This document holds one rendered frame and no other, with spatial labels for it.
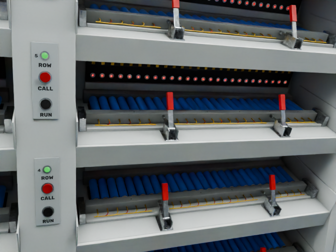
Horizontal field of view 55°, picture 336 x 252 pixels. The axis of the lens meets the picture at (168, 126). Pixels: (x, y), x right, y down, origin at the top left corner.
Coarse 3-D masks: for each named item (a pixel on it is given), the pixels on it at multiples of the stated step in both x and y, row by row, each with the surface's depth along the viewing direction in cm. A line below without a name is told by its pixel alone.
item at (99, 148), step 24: (312, 96) 84; (96, 144) 58; (120, 144) 59; (144, 144) 60; (168, 144) 62; (192, 144) 64; (216, 144) 65; (240, 144) 67; (264, 144) 70; (288, 144) 72; (312, 144) 74
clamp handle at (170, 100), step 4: (168, 92) 63; (172, 92) 63; (168, 96) 63; (172, 96) 63; (168, 100) 63; (172, 100) 63; (168, 104) 63; (172, 104) 63; (168, 108) 63; (172, 108) 63; (168, 112) 63; (172, 112) 63; (168, 116) 63; (172, 116) 63; (168, 120) 63; (172, 120) 63; (168, 124) 63; (172, 124) 63
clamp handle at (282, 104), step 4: (280, 96) 72; (284, 96) 72; (280, 100) 72; (284, 100) 72; (280, 104) 72; (284, 104) 72; (280, 108) 72; (284, 108) 72; (280, 112) 72; (284, 112) 72; (284, 116) 72; (284, 120) 72; (284, 124) 72
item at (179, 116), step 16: (96, 112) 63; (112, 112) 64; (128, 112) 65; (144, 112) 66; (160, 112) 67; (176, 112) 68; (192, 112) 69; (208, 112) 71; (224, 112) 72; (240, 112) 73; (256, 112) 75; (272, 112) 76; (288, 112) 78; (304, 112) 79
